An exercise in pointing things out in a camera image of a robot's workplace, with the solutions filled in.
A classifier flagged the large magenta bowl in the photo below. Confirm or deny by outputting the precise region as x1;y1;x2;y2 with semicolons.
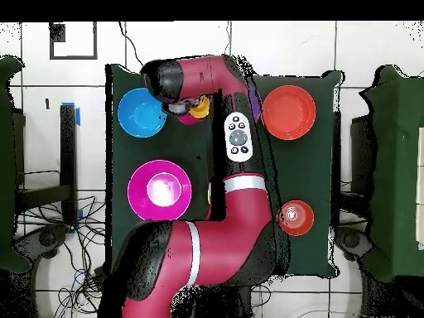
126;158;193;226

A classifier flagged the blue bowl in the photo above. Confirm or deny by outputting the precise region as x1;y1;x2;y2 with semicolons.
117;88;168;139

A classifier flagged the small crimson bowl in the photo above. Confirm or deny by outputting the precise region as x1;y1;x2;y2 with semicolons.
175;112;213;127

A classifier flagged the stack of yellow cups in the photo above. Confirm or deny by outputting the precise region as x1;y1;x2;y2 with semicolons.
188;95;213;120

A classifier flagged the green covered side table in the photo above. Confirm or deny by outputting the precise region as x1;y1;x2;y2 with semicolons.
0;55;31;274
360;64;424;282

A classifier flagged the dark green table cloth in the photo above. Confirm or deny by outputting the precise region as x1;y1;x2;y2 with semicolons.
104;62;345;278

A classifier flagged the large red-orange bowl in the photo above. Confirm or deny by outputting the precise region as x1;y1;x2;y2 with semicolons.
261;84;317;142

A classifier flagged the purple bowl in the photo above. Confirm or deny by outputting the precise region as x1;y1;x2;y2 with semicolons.
249;88;262;125

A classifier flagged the black metal stand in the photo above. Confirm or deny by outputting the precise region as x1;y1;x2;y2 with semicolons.
16;102;82;229

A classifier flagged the black square floor frame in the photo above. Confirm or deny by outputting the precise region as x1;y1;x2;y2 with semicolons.
49;22;99;60

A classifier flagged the small orange bowl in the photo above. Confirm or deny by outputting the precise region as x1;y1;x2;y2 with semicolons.
277;200;316;238

